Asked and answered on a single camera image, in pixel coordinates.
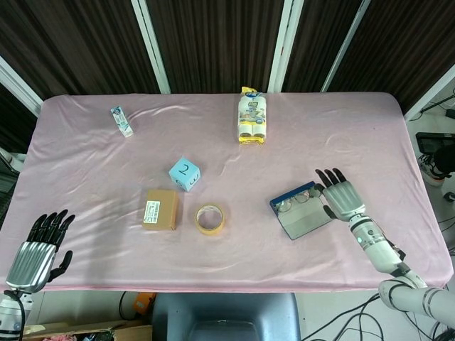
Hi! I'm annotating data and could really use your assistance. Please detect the thin metal frame eyeglasses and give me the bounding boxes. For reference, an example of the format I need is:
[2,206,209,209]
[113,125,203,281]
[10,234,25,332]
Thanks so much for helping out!
[277,188,323,213]

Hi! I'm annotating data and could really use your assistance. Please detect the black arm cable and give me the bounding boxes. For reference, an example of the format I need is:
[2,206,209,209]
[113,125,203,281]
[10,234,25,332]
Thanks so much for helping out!
[3,290,26,341]

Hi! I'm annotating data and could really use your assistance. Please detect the blue glasses case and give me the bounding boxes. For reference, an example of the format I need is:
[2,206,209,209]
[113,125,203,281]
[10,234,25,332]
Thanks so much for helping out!
[269,180,335,242]

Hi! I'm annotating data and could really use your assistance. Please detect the yellow white tissue pack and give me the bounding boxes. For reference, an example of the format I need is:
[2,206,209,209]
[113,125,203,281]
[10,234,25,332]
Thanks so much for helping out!
[236,86,268,146]

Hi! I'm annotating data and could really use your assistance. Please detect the black monitor device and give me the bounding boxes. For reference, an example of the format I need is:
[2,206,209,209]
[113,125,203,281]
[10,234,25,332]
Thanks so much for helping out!
[414,131,455,156]

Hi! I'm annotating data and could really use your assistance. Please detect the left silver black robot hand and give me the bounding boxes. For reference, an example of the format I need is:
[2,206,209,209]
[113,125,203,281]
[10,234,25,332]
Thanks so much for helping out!
[5,209,76,295]

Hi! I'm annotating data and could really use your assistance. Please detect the orange plastic object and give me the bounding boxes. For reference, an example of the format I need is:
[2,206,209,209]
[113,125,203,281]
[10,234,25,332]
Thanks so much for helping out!
[133,292,157,315]

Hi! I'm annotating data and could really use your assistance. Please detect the black floor cable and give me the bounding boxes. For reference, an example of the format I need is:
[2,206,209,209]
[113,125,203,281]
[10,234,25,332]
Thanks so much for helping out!
[304,293,387,341]

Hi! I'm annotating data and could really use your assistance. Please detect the white metal frame post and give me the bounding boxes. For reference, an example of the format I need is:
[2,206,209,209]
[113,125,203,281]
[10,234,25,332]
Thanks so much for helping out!
[404,65,455,121]
[268,0,306,93]
[321,0,371,92]
[0,55,44,117]
[130,0,171,95]

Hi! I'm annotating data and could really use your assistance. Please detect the brown cardboard box with label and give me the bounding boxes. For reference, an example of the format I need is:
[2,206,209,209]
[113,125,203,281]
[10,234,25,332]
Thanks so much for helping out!
[141,189,179,232]

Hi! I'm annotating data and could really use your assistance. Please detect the open cardboard box with clutter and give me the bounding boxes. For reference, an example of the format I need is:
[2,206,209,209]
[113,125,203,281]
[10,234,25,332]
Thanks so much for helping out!
[23,319,154,341]

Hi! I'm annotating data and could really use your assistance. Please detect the light blue numbered cube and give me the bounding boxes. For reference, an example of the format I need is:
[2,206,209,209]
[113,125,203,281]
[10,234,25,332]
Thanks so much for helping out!
[167,155,202,193]

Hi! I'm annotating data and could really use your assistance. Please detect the pink tablecloth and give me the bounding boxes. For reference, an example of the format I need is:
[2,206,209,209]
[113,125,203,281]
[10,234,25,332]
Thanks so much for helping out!
[0,92,449,294]

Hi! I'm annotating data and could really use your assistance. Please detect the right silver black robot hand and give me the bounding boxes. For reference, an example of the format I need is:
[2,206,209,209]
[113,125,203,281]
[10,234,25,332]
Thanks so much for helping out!
[314,167,367,223]

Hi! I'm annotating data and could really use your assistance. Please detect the yellow packing tape roll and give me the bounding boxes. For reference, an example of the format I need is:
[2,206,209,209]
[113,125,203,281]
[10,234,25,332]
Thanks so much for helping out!
[193,202,226,236]

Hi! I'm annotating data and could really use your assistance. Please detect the small white blue carton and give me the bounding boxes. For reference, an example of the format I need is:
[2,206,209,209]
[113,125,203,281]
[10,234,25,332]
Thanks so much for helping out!
[109,106,135,138]

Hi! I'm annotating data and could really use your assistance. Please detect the grey blue plastic chair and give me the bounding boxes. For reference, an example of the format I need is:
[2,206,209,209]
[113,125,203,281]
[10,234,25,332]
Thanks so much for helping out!
[151,292,302,341]

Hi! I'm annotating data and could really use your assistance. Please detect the dark brown partition panel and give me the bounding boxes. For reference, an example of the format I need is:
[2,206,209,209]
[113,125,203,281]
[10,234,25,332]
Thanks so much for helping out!
[0,0,160,100]
[328,0,455,107]
[282,0,362,93]
[146,0,285,95]

